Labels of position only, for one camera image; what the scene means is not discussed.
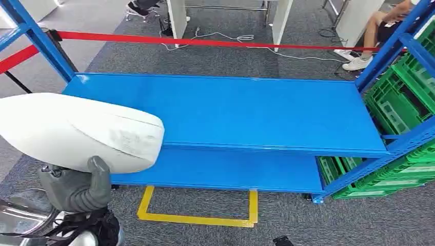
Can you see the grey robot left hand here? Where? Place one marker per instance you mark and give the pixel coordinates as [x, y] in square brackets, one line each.
[74, 193]

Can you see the white plastic car shell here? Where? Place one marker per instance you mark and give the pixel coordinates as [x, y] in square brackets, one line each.
[74, 132]

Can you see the large chrome stanchion base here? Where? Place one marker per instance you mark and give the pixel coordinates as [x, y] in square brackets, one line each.
[23, 217]

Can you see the black stanchion pole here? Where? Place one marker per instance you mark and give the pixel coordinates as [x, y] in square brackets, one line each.
[53, 35]
[18, 82]

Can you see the short red barrier belt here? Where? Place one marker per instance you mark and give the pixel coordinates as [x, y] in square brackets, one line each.
[17, 59]

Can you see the blue metal shelf rack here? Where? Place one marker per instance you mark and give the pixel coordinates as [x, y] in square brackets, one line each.
[238, 112]

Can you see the chrome chair base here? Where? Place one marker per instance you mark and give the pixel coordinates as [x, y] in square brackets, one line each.
[149, 15]

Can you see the person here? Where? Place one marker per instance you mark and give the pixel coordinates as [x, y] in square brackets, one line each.
[375, 27]
[137, 8]

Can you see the long red barrier belt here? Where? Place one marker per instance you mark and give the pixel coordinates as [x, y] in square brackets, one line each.
[204, 41]

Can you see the white table leg panel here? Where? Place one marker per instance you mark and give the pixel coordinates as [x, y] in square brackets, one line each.
[282, 23]
[176, 20]
[357, 17]

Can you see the black robot right foot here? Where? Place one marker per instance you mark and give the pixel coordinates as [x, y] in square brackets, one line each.
[282, 241]

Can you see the green folded crate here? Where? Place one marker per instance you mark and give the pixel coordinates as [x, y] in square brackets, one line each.
[418, 168]
[363, 194]
[423, 154]
[387, 183]

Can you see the green plastic crate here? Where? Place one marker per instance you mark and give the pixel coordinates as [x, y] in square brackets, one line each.
[384, 98]
[423, 54]

